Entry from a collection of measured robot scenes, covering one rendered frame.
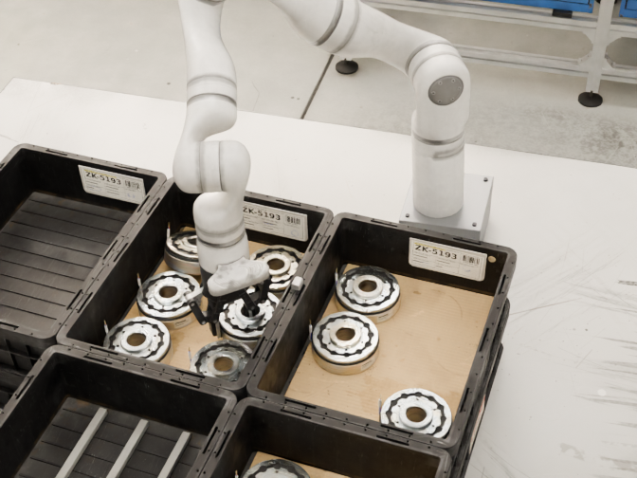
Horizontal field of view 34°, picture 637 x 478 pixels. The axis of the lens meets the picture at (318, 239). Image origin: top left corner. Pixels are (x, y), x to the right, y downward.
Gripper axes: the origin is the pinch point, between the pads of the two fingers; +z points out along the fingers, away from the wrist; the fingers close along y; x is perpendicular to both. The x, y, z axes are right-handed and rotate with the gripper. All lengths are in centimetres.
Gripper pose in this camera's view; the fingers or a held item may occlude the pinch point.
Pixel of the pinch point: (232, 321)
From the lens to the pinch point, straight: 165.4
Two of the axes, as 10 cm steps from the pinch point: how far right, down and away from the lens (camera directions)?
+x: 4.2, 6.1, -6.7
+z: 0.3, 7.3, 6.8
